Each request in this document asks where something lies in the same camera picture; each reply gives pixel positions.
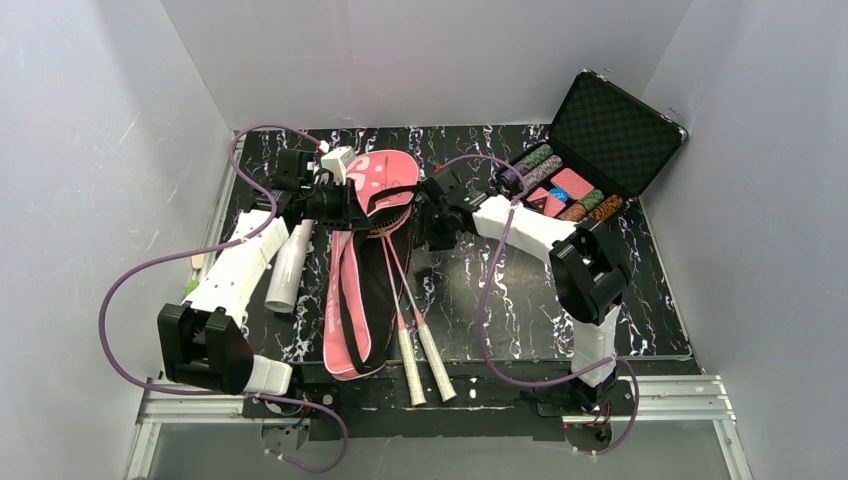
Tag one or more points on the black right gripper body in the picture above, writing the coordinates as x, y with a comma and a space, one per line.
430, 216

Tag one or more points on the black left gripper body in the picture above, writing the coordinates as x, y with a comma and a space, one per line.
351, 207

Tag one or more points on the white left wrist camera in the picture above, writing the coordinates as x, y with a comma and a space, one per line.
336, 161

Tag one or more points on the pink racket bag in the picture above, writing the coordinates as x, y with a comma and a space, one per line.
360, 312

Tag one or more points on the pink badminton racket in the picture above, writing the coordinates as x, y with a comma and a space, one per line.
383, 234
433, 356

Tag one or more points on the pink playing card deck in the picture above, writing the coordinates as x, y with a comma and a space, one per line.
576, 186

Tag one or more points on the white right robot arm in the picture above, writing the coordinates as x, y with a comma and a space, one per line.
588, 266

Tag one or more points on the green clip on wall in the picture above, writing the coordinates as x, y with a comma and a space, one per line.
191, 286

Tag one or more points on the black poker chip case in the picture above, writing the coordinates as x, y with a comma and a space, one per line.
609, 137

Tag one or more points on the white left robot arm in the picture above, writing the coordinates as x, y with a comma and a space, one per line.
201, 339

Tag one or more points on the white shuttlecock tube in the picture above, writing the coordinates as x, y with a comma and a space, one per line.
287, 271

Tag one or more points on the blue dealer chip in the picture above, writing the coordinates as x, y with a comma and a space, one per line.
560, 194

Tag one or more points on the tan wooden block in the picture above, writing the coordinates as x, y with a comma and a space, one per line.
197, 261

